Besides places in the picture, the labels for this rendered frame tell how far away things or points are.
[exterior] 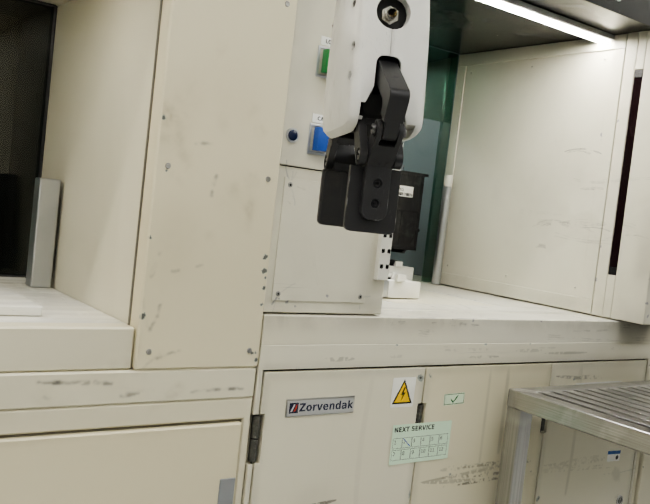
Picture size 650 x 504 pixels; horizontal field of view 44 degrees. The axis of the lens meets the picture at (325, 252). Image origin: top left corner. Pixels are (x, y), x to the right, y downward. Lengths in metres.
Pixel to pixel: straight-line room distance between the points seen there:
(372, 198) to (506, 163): 1.29
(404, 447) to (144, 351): 0.45
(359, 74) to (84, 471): 0.62
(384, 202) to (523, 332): 0.90
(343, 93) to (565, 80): 1.22
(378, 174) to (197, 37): 0.52
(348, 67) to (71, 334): 0.53
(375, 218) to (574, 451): 1.10
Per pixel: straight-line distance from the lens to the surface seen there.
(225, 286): 0.99
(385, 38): 0.50
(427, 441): 1.26
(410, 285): 1.44
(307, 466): 1.13
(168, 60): 0.95
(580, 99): 1.67
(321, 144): 1.04
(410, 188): 1.84
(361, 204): 0.48
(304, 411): 1.10
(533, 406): 1.30
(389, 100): 0.46
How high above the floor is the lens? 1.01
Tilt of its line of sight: 3 degrees down
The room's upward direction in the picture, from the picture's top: 6 degrees clockwise
